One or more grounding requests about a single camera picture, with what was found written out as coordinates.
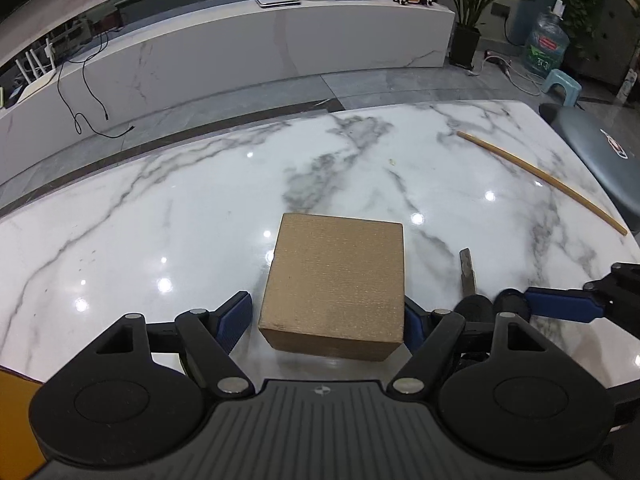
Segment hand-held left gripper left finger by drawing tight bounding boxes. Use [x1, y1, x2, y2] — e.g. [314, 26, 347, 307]
[75, 290, 255, 400]

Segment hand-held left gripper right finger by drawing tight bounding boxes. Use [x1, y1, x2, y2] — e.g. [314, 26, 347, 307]
[389, 297, 571, 400]

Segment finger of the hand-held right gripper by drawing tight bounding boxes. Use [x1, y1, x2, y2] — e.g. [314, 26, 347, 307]
[525, 262, 640, 322]
[605, 385, 640, 428]

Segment black flip car key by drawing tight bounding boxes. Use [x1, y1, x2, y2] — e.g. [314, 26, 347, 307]
[459, 248, 496, 333]

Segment brown cardboard box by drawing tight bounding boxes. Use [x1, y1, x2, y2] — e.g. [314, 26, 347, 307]
[258, 212, 406, 363]

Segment orange and white storage box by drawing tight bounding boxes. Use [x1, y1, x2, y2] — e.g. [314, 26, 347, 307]
[0, 367, 48, 480]

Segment white marble desktop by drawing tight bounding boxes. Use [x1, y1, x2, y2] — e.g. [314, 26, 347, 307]
[0, 100, 640, 431]

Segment thin wooden stick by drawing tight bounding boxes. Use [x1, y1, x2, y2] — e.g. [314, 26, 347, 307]
[456, 131, 628, 236]

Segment grey round chair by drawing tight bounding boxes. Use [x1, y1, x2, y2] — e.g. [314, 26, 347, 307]
[539, 104, 640, 233]

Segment blue plastic stool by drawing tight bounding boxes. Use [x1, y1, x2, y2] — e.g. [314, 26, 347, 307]
[541, 69, 583, 106]

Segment hair dryer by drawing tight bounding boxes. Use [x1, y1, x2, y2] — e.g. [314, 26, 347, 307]
[484, 49, 513, 78]

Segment large water bottle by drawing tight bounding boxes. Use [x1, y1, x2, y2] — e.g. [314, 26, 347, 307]
[522, 6, 571, 78]

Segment grey cabinet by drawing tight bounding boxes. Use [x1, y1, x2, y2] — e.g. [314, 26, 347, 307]
[575, 0, 640, 106]

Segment white marble media console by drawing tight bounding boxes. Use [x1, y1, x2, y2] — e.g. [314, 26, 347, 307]
[0, 0, 456, 161]

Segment potted plant black pot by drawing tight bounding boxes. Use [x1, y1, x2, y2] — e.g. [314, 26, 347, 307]
[440, 0, 533, 68]

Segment green trailing vine plant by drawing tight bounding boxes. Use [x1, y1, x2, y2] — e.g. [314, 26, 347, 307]
[562, 0, 631, 56]

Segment white router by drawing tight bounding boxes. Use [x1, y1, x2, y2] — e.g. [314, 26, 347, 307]
[12, 37, 58, 91]

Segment black power cable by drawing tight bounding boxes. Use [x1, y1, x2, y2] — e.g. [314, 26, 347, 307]
[56, 30, 136, 137]

